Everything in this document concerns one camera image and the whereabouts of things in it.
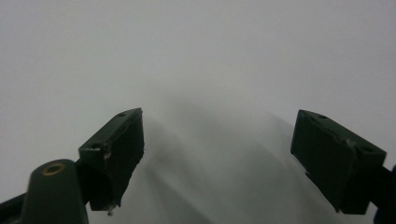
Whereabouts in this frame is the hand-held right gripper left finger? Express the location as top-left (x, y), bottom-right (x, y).
top-left (78, 107), bottom-right (146, 217)

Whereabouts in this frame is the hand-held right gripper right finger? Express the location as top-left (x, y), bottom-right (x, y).
top-left (290, 109), bottom-right (388, 216)

